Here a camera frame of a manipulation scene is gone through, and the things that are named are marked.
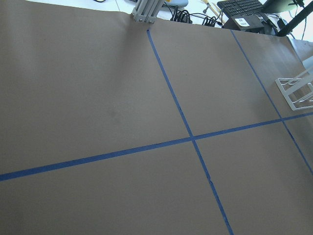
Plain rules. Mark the black keyboard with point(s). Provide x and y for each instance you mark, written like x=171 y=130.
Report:
x=240 y=7

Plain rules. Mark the aluminium frame post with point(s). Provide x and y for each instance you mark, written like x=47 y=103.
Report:
x=146 y=11

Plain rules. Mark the white wire cup rack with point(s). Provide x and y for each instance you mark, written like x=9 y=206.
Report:
x=297 y=91

